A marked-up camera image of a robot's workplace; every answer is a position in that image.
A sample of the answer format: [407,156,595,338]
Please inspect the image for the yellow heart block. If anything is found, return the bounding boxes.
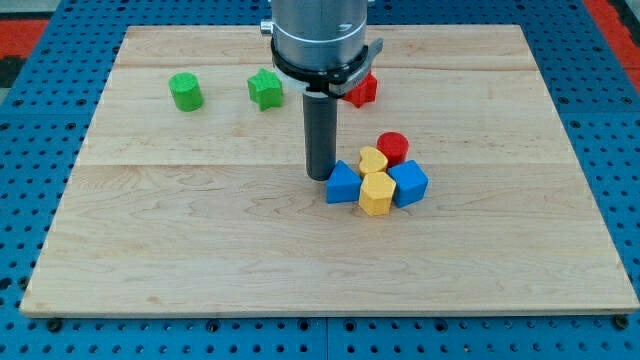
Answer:
[358,146,388,178]

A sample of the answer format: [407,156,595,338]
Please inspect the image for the green star block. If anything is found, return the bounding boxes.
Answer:
[247,69,283,111]

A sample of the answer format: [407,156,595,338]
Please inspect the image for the red cylinder block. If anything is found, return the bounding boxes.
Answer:
[376,132,409,167]

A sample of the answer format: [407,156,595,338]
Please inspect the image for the red star block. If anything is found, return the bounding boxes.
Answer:
[343,72,378,108]

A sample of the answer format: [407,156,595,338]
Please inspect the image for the blue cube block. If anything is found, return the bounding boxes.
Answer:
[388,160,429,208]

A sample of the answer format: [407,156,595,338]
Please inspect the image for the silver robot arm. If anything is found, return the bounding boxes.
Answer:
[260,0,383,181]

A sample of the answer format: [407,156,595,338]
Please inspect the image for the blue triangle block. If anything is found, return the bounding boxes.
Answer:
[326,160,362,204]

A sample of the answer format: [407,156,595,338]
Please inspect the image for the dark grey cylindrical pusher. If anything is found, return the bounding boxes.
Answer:
[303,95,337,181]

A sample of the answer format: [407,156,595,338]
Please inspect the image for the yellow pentagon block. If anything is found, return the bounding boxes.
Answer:
[358,172,396,216]

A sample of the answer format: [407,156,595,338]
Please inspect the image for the green cylinder block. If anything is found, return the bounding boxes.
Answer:
[168,72,204,112]

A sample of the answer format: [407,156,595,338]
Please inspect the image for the wooden board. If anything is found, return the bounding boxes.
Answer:
[20,25,639,318]

